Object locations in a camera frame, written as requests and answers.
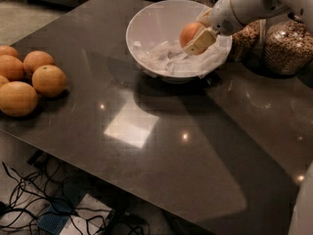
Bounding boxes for white bowl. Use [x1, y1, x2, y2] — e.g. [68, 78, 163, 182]
[125, 0, 233, 84]

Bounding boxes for orange front left large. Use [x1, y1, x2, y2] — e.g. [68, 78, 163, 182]
[0, 81, 38, 118]

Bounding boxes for glass jar with cereal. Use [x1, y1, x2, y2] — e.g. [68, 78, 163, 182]
[262, 20, 313, 76]

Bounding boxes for orange back left of pile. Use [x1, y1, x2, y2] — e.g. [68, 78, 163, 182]
[0, 45, 19, 58]

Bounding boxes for white paper towel in bowl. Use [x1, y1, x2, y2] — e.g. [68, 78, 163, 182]
[130, 36, 232, 81]

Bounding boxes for glass jar with nuts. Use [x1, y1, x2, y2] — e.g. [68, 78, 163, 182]
[228, 21, 260, 62]

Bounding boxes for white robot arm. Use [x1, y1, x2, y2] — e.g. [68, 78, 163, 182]
[201, 0, 313, 235]

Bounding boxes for blue box on floor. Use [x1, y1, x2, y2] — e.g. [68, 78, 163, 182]
[37, 183, 85, 235]

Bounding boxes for black cables on floor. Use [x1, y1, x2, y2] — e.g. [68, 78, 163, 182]
[0, 154, 151, 235]

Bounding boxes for orange back middle of pile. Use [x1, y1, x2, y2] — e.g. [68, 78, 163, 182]
[23, 51, 55, 76]

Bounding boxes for small orange at left edge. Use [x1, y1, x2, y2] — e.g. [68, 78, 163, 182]
[0, 75, 9, 88]

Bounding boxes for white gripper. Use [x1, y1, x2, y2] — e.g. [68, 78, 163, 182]
[183, 0, 245, 55]

